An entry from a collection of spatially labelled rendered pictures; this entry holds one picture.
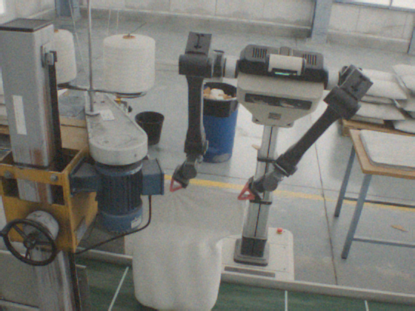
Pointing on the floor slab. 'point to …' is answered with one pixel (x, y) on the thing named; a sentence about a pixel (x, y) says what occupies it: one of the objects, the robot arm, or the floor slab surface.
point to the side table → (366, 192)
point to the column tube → (35, 149)
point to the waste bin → (219, 122)
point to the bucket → (150, 125)
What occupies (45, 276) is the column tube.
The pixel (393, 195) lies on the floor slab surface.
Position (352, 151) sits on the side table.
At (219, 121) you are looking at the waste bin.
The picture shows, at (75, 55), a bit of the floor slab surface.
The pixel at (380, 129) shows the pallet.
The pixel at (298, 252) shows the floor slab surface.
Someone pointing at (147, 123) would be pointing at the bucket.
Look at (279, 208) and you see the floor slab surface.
